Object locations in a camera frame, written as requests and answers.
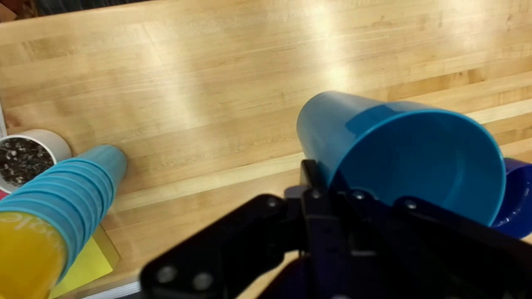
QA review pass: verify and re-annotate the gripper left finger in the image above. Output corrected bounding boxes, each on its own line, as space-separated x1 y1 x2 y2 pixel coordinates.
140 159 350 299

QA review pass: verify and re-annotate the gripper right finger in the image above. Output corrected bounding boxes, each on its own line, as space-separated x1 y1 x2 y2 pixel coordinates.
332 189 532 299

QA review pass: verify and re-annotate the blue plastic cup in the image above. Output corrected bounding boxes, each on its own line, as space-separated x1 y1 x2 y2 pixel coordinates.
296 91 507 227

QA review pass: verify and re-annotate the dark blue plastic bowl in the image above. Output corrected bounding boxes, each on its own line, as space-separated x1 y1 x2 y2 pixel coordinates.
492 157 532 240

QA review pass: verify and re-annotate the yellow sticky note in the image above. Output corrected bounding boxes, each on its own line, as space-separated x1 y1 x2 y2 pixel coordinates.
49 236 114 299

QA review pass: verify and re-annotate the stack of light blue cups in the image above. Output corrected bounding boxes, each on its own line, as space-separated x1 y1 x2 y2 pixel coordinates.
0 144 128 283

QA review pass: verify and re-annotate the yellow plastic cup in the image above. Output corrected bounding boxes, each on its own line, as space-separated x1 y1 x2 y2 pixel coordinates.
0 211 68 299

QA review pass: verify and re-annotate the white pot with soil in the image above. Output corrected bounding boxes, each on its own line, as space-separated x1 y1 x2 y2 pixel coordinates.
0 129 72 194

